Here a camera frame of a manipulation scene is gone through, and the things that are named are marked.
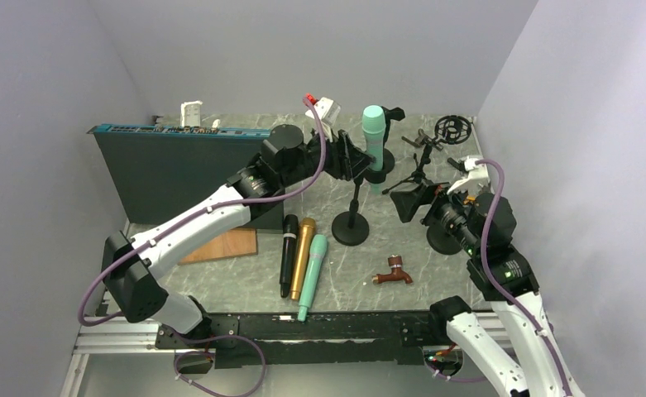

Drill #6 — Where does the gold microphone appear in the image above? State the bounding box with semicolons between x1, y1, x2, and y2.
290;218;316;301

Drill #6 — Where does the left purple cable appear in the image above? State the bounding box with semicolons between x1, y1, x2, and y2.
77;95;329;328

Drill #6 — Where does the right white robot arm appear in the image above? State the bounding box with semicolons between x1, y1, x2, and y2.
390;184;584;396

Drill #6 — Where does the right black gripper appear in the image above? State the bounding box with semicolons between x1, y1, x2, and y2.
390;176;481;255

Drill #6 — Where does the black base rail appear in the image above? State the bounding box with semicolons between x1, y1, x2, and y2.
155;309;467;369

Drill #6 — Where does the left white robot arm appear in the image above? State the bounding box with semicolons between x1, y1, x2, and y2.
98;124;373;347

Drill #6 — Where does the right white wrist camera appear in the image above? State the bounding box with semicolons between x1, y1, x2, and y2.
447;155;490;197

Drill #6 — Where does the black handled hammer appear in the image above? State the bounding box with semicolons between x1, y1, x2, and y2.
447;157;467;174

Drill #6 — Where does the black tripod shock-mount stand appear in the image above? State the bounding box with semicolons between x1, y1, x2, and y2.
381;115;473;195

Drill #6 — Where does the white plastic bracket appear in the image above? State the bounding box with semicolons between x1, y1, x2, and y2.
180;100;203;127

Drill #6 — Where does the mint green microphone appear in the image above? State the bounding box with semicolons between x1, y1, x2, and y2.
361;105;386;194
297;234;328;323

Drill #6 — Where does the wooden board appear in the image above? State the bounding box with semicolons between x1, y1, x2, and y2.
179;228;258;265

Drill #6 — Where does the round-base mic stand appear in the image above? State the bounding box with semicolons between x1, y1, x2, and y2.
380;107;406;175
331;161;387;246

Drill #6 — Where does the right shock-mount round stand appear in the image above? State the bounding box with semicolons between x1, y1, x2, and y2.
426;222;462;256

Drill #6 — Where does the grey metal clamp tool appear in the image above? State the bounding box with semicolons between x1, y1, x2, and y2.
401;128;443;151

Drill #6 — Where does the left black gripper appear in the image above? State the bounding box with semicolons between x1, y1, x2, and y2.
281;122;376;189

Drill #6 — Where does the black microphone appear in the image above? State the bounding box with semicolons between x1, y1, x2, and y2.
279;214;299;299

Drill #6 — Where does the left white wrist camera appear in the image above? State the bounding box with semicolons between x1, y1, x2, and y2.
306;93;341;141

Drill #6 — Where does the blue network switch box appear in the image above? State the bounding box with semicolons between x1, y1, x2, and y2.
89;124;270;225

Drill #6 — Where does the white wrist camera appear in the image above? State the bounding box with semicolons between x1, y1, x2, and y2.
306;93;341;141
447;155;490;197

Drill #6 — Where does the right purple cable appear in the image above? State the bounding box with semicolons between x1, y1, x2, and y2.
473;159;576;397

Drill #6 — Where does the purple cable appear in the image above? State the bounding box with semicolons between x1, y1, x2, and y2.
77;95;329;328
473;159;576;397

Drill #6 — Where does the brown faucet tap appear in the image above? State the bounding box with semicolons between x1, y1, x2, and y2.
371;255;414;285

